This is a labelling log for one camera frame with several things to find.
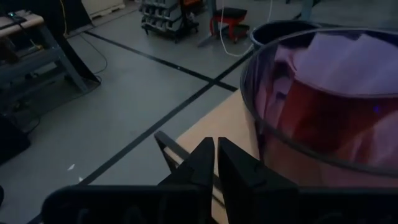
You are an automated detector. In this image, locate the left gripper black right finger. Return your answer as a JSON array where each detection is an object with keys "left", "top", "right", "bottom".
[{"left": 217, "top": 136, "right": 300, "bottom": 223}]

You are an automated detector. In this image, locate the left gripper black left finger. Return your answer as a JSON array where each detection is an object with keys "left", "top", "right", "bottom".
[{"left": 158, "top": 136, "right": 216, "bottom": 187}]

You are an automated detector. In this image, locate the purple faceted plastic tumbler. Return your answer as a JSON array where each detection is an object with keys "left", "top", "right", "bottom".
[{"left": 239, "top": 27, "right": 398, "bottom": 188}]

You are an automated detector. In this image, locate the red rolling stool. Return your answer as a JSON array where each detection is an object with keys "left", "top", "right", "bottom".
[{"left": 209, "top": 7, "right": 251, "bottom": 44}]

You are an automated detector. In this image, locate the storage cart with bins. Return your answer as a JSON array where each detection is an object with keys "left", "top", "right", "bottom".
[{"left": 138, "top": 0, "right": 200, "bottom": 44}]

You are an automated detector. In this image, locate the grey workbench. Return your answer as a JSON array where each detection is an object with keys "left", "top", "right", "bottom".
[{"left": 0, "top": 9, "right": 103, "bottom": 127}]

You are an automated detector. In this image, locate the wooden shelf black frame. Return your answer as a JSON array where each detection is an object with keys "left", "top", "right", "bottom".
[{"left": 154, "top": 90, "right": 398, "bottom": 224}]

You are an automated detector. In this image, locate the white floor cable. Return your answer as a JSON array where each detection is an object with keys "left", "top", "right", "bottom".
[{"left": 218, "top": 0, "right": 275, "bottom": 58}]

